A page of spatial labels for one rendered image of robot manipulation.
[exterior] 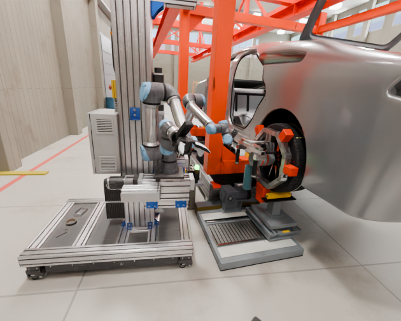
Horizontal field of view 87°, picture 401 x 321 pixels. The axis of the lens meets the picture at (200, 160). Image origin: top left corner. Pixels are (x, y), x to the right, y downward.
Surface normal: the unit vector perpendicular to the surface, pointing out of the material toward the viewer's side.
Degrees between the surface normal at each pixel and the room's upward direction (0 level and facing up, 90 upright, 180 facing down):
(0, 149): 90
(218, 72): 90
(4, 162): 90
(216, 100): 90
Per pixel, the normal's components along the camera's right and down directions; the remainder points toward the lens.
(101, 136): 0.15, 0.33
